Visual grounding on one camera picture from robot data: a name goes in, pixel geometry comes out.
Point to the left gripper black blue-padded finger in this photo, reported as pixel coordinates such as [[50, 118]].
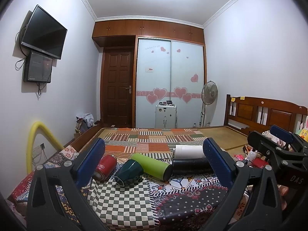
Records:
[[263, 210], [44, 208]]

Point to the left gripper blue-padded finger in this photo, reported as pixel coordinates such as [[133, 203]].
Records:
[[281, 134]]

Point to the dark green faceted cup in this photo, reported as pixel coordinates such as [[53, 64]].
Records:
[[130, 171]]

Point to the yellow plush toy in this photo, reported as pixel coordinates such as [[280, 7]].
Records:
[[303, 131]]

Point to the red box on bed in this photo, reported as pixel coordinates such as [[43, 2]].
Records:
[[259, 163]]

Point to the red thermos bottle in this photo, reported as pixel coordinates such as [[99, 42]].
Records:
[[105, 167]]

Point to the wooden bed headboard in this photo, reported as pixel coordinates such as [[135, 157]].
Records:
[[246, 114]]

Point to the pile of clothes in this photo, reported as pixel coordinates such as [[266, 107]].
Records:
[[84, 122]]

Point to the black tumbler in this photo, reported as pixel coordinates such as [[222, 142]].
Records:
[[191, 166]]

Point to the green white checkered cloth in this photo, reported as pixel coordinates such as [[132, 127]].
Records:
[[130, 207]]

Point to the patchwork bed sheet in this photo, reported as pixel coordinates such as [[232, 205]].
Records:
[[184, 202]]

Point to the white tumbler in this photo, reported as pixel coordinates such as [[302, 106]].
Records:
[[188, 152]]

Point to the standing electric fan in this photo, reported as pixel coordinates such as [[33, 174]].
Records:
[[208, 96]]

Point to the lime green tumbler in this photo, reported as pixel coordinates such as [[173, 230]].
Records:
[[155, 168]]

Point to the brown wooden door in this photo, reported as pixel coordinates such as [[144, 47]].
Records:
[[116, 87]]

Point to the frosted sliding wardrobe with hearts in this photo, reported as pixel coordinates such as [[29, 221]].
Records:
[[169, 71]]

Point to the overhead wooden cabinets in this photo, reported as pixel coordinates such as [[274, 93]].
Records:
[[123, 32]]

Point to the wall power socket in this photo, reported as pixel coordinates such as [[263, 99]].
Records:
[[39, 151]]

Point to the black wall box monitor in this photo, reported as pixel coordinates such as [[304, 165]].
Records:
[[37, 68]]

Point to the wall mounted black television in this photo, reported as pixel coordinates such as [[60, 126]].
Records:
[[44, 34]]

